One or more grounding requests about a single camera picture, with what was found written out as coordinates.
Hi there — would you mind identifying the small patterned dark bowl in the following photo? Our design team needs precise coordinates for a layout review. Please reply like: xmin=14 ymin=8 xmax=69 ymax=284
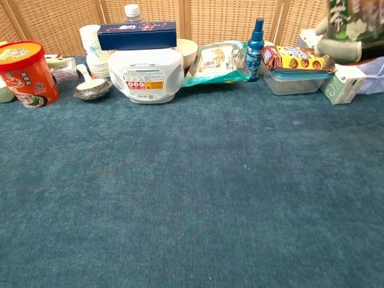
xmin=73 ymin=78 xmax=113 ymax=101

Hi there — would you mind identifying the clear water bottle white cap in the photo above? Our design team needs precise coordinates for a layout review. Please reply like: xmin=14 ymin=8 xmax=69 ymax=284
xmin=123 ymin=4 xmax=145 ymax=24

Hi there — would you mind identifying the small clear plastic box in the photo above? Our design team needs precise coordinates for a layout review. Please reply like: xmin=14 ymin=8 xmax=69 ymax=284
xmin=53 ymin=56 xmax=80 ymax=84

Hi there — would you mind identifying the clear plastic bottle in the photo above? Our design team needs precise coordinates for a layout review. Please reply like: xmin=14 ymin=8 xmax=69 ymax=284
xmin=326 ymin=0 xmax=384 ymax=65

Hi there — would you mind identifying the blue white tissue pack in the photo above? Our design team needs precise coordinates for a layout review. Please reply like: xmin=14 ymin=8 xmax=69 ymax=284
xmin=356 ymin=56 xmax=384 ymax=95

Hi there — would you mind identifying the Hello Panda cookie box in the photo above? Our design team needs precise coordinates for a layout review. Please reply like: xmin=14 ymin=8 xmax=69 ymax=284
xmin=260 ymin=45 xmax=336 ymax=73

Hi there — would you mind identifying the white plastic detergent tub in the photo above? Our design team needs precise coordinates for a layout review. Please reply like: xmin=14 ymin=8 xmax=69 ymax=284
xmin=107 ymin=47 xmax=185 ymax=104

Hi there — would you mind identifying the clear container teal lid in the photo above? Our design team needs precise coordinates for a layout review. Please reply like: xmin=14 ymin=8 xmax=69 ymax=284
xmin=263 ymin=68 xmax=334 ymax=96

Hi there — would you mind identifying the red snack canister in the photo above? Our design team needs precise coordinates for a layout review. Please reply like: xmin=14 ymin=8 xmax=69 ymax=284
xmin=0 ymin=40 xmax=59 ymax=109

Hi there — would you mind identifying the stack of white paper cups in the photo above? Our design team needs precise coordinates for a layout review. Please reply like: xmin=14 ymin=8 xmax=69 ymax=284
xmin=79 ymin=24 xmax=110 ymax=79

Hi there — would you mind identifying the long white carton box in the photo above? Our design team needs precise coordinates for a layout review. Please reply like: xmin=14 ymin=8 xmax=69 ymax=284
xmin=299 ymin=28 xmax=324 ymax=56

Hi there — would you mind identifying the blue spray bottle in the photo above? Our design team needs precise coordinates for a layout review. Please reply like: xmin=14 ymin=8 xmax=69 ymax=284
xmin=245 ymin=17 xmax=265 ymax=82

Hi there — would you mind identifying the wicker folding screen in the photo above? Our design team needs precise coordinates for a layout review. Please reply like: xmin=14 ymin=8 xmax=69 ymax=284
xmin=0 ymin=0 xmax=331 ymax=58

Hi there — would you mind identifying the green white tissue box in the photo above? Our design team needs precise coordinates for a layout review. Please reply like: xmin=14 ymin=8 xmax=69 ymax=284
xmin=319 ymin=64 xmax=367 ymax=105

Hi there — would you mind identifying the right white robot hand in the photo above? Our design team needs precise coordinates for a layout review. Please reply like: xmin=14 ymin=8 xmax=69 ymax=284
xmin=313 ymin=16 xmax=364 ymax=65

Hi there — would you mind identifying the teal clear snack bag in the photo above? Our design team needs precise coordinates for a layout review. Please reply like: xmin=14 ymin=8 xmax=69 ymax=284
xmin=181 ymin=40 xmax=252 ymax=88

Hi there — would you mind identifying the dark teal table cloth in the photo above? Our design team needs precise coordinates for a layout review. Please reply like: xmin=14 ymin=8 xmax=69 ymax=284
xmin=0 ymin=55 xmax=384 ymax=288

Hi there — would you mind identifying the long navy blue box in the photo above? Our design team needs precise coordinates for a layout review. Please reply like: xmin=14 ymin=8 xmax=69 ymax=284
xmin=97 ymin=20 xmax=178 ymax=51

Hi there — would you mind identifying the pale green white cylinder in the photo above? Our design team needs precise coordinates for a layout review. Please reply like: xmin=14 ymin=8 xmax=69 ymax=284
xmin=0 ymin=76 xmax=15 ymax=104

